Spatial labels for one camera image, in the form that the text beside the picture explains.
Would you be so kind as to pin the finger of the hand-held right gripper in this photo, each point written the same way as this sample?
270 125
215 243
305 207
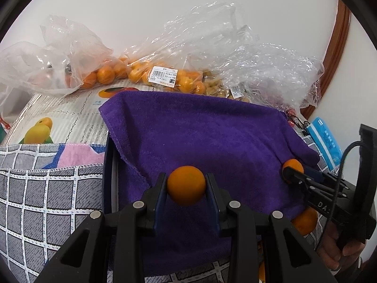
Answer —
313 173
297 179

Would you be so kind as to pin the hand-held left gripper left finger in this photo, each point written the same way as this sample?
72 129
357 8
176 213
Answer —
161 200

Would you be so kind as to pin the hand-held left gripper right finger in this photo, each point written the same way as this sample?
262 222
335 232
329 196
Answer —
212 200

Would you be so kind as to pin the small orange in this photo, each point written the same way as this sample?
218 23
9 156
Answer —
294 165

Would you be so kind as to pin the black tray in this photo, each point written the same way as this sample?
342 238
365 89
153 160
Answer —
107 177

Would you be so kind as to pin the bagged small yellow fruits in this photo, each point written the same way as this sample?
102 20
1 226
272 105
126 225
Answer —
215 87

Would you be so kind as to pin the person's right hand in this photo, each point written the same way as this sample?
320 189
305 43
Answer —
350 250

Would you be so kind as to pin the blue tissue packet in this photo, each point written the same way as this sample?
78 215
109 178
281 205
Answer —
324 144

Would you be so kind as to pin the purple towel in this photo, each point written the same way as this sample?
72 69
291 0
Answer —
191 129

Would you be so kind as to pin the white barcode label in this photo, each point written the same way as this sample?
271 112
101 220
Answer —
163 77
236 92

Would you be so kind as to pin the clear plastic bag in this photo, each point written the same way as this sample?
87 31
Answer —
274 64
191 35
59 53

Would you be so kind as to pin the bagged oranges cluster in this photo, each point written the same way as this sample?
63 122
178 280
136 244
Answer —
105 75
185 84

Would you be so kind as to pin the red plastic object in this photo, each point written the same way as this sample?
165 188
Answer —
4 123

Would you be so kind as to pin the white plastic bag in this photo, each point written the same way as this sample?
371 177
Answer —
6 100

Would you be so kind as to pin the brown wooden frame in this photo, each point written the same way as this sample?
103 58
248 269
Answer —
338 41

